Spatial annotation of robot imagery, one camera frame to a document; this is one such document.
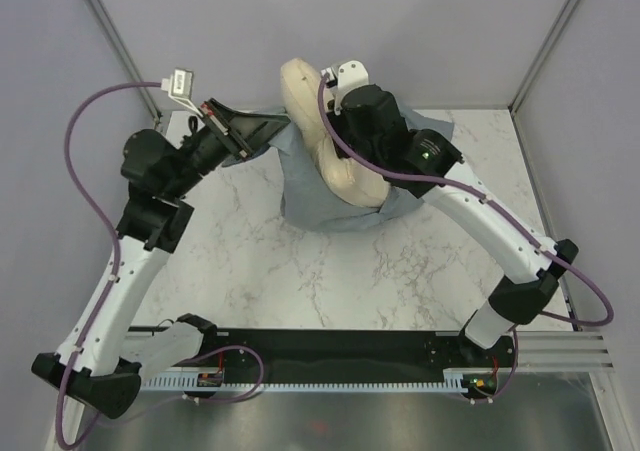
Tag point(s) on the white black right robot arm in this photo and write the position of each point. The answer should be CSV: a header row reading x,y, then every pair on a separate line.
x,y
530,275

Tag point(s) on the cream white pillow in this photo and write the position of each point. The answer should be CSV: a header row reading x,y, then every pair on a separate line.
x,y
344,177

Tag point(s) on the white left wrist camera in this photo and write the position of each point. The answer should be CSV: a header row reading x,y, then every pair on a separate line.
x,y
179,87

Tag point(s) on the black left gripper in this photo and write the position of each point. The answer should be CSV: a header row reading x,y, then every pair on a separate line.
x,y
248,132

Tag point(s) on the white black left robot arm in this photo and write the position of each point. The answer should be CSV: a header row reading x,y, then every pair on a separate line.
x,y
90,366

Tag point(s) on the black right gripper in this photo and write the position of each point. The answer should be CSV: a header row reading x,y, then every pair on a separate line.
x,y
338,118

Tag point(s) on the blue denim pillowcase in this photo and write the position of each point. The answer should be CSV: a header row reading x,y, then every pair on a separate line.
x,y
307,202

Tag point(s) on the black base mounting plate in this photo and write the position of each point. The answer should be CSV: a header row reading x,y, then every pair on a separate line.
x,y
357,354

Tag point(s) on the white slotted cable duct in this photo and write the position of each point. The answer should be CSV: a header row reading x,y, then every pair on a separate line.
x,y
202,379

